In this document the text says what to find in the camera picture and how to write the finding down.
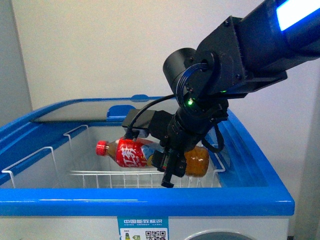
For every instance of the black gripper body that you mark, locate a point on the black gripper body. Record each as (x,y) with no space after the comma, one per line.
(180,132)

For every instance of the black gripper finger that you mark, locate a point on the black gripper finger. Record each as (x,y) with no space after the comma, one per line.
(169,165)

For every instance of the tea drink bottle red label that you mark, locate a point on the tea drink bottle red label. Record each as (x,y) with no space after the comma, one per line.
(138,153)

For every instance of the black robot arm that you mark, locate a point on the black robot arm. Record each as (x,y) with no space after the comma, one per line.
(241,56)

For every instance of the energy label sticker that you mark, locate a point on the energy label sticker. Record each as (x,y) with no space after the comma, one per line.
(143,228)

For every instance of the glass sliding freezer lid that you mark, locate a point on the glass sliding freezer lid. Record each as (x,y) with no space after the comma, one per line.
(86,109)

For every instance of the white blue chest freezer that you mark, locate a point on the white blue chest freezer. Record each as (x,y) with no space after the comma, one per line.
(240,197)

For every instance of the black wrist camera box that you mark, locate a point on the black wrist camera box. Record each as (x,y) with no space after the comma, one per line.
(141,124)

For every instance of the blue sliding lid handle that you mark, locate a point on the blue sliding lid handle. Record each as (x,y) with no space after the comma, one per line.
(118,112)

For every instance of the white wire freezer basket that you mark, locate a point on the white wire freezer basket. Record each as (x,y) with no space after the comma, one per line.
(71,162)

